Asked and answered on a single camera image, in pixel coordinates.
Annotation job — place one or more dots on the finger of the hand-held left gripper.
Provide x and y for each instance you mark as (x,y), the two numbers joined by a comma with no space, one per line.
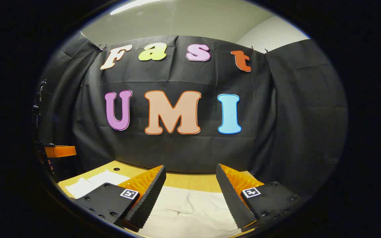
(61,151)

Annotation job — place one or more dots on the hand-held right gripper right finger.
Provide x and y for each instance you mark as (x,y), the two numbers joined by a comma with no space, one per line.
(230,195)

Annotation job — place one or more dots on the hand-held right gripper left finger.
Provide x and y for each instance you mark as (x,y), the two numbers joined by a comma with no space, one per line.
(150,195)

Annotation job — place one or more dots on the white jeans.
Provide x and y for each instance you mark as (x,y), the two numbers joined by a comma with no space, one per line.
(190,211)

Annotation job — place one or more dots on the black tripod stand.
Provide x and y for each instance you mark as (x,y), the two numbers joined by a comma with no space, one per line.
(40,96)

